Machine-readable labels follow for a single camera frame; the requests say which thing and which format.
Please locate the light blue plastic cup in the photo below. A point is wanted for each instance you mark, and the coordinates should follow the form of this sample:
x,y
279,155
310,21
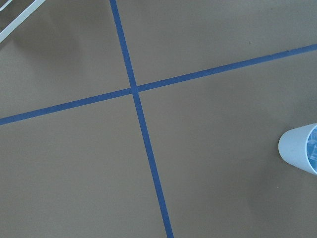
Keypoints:
x,y
292,147

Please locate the white cup rack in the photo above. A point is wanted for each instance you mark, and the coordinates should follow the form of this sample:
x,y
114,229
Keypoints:
x,y
13,13

